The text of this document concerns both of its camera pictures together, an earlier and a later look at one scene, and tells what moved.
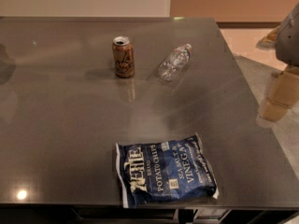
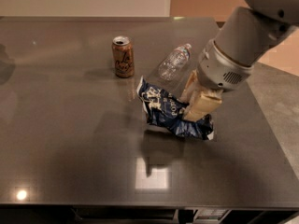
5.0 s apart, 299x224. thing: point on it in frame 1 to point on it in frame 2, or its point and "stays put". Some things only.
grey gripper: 289,42 to 220,68
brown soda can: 123,54 stays put
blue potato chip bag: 163,173 to 164,114
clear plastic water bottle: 171,66 stays put
